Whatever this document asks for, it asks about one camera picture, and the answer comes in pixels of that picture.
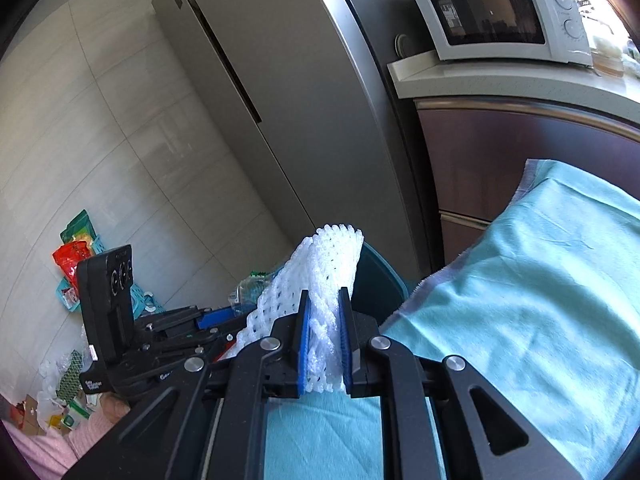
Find brown cardboard box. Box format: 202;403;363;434
10;395;46;436

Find brown kitchen counter cabinet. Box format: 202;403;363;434
387;50;640;286

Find paper cups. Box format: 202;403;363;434
234;223;365;395

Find white microwave oven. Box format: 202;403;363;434
409;0;595;67

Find green snack packet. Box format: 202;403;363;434
60;209;98;246

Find person's left forearm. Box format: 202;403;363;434
67;392;133;461

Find red snack packet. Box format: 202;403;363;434
52;240;93;281

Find clear plastic food container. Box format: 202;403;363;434
591;35;628;78

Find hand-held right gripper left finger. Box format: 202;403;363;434
60;290;313;480

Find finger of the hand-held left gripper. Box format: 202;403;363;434
135;305;236;333
144;326;237;377

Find person's pink clothing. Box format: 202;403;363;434
0;427;76;477

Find teal grey printed tablecloth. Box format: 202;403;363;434
262;157;640;480

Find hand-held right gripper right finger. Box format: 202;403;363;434
339;287;583;480

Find silver refrigerator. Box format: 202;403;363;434
152;0;436;291

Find clear plastic bag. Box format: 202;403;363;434
37;325;101;411

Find green net-pattern packet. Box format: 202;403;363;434
57;350;86;398

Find blue plastic basket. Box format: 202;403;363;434
55;235;166;316

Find blue plastic trash bin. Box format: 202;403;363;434
350;241;410;333

